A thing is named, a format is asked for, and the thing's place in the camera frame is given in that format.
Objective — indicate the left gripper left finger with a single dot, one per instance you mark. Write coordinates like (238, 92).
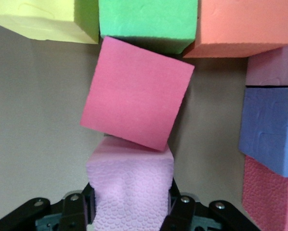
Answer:
(69, 211)

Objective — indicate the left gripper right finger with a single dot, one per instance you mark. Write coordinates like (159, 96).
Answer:
(187, 214)

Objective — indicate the pink foam block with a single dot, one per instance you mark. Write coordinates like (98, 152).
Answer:
(132, 187)
(271, 69)

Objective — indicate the red foam block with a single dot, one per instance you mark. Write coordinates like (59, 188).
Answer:
(136, 96)
(264, 199)

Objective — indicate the purple foam block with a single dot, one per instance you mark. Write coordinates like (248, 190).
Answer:
(269, 130)

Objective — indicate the yellow foam block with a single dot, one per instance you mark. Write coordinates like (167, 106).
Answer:
(38, 19)

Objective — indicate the orange foam block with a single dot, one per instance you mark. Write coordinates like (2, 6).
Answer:
(242, 24)

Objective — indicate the green foam block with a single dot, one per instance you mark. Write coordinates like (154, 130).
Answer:
(146, 19)

